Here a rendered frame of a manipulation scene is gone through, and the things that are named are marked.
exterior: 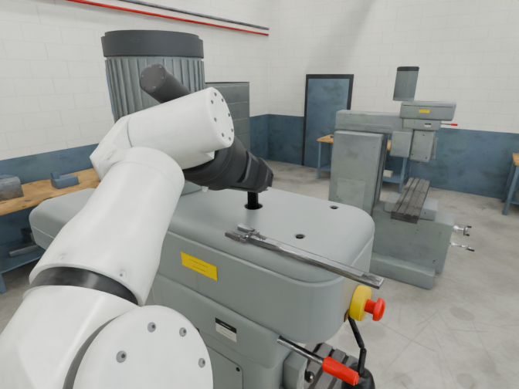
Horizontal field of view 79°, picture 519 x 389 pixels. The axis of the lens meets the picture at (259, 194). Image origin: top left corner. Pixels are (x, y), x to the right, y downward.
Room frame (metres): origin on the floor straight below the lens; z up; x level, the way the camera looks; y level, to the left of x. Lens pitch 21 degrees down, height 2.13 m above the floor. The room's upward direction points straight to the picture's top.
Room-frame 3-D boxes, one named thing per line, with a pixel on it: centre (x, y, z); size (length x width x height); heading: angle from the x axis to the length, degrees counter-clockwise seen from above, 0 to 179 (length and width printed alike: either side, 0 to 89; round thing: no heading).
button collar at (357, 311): (0.45, -0.18, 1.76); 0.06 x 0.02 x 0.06; 145
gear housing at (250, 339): (0.61, 0.05, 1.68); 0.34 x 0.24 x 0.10; 55
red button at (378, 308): (0.44, -0.20, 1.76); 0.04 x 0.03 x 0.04; 145
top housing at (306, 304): (0.59, 0.02, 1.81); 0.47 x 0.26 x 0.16; 55
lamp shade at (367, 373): (0.52, -0.22, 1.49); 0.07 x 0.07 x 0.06
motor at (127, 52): (0.72, 0.22, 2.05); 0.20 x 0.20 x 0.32
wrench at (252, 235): (0.40, -0.05, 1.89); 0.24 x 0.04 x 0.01; 53
